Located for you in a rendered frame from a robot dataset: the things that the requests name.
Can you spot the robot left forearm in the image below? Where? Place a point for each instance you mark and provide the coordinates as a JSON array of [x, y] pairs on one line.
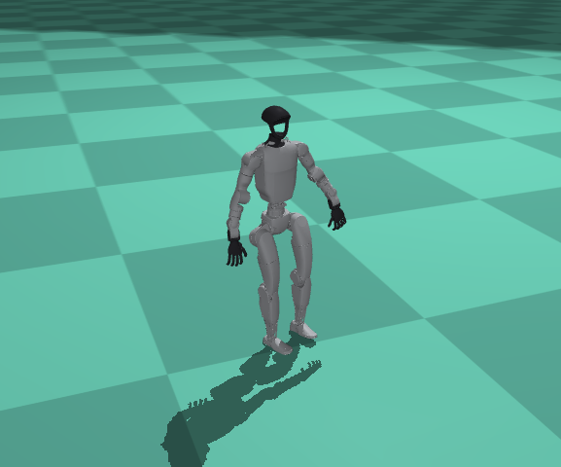
[[328, 190]]

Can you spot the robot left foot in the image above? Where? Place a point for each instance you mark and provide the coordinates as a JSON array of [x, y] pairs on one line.
[[303, 330]]

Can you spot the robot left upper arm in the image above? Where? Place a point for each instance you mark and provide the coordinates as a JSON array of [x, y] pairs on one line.
[[304, 156]]

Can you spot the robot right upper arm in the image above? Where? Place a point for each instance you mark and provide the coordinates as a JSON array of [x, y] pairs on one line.
[[249, 163]]

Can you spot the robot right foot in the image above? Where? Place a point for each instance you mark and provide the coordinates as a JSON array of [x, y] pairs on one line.
[[278, 345]]

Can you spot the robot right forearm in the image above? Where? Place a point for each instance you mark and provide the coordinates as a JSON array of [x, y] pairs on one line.
[[234, 215]]

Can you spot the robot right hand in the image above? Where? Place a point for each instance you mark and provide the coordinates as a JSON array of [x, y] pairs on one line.
[[235, 249]]

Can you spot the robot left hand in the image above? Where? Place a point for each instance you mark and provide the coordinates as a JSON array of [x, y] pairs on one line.
[[337, 215]]

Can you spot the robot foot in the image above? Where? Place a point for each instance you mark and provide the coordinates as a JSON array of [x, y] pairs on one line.
[[278, 345], [303, 330]]

